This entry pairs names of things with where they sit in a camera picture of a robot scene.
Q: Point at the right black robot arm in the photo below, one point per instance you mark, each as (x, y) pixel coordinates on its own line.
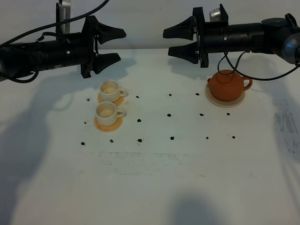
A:
(279, 36)

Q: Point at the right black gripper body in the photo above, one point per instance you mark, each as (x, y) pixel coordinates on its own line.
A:
(208, 34)

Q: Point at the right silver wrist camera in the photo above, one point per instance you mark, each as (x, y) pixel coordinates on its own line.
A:
(215, 15)

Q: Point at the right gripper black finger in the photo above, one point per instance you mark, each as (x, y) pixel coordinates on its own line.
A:
(184, 30)
(186, 52)

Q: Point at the orange coaster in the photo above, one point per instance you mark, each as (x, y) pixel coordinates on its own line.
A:
(109, 128)
(117, 102)

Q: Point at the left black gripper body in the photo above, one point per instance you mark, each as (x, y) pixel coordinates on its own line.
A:
(90, 35)

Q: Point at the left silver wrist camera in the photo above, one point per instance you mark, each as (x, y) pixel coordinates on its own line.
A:
(63, 9)

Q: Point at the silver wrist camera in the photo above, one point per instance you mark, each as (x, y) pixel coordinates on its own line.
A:
(215, 15)
(63, 9)

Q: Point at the front orange coaster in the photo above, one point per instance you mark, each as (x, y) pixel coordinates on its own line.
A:
(109, 128)

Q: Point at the front white teacup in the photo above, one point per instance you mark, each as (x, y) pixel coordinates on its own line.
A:
(107, 113)

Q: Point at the brown clay teapot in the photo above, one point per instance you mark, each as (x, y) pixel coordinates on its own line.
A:
(227, 85)

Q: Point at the cream teapot coaster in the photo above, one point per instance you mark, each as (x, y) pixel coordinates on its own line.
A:
(224, 104)

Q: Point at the white teacup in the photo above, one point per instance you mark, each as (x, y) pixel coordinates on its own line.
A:
(111, 91)
(107, 113)

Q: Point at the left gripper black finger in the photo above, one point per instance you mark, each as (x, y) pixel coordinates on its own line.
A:
(102, 61)
(106, 33)

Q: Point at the rear orange coaster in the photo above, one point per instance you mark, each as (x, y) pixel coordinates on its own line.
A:
(117, 102)

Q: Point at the rear white teacup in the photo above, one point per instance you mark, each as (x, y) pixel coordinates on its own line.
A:
(111, 91)

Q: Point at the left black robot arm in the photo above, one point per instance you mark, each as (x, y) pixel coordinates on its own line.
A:
(22, 62)

